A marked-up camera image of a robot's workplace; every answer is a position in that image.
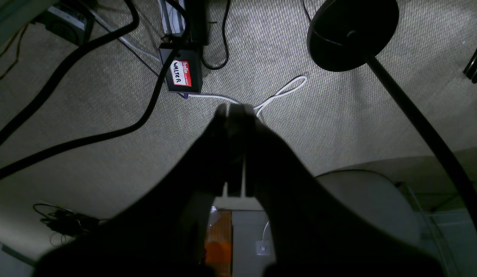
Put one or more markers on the grey power supply box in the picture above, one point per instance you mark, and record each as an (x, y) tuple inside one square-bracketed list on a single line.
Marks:
[(68, 22)]

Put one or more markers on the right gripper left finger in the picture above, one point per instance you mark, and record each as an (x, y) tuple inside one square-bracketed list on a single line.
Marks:
[(162, 234)]

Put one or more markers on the black round lamp base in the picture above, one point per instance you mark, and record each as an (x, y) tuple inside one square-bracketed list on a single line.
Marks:
[(341, 30)]

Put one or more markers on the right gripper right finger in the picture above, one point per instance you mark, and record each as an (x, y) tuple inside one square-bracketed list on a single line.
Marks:
[(314, 234)]

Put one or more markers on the black box with name sticker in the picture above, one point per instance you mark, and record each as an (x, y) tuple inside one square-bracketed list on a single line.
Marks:
[(185, 74)]

